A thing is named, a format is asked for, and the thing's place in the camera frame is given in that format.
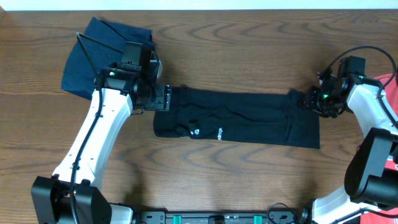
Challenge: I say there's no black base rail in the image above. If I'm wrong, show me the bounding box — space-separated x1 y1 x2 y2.
131 203 312 224

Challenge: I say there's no folded navy blue garment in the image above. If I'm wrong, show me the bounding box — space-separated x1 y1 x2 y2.
61 17 154 100

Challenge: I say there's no black polo shirt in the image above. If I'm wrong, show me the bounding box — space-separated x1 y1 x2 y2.
153 87 320 149

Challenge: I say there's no red t-shirt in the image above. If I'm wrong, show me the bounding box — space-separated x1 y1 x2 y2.
359 80 397 224

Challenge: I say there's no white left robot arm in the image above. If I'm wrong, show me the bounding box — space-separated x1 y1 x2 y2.
31 64 171 223

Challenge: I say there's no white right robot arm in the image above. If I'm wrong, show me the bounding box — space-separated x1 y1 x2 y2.
296 75 397 223

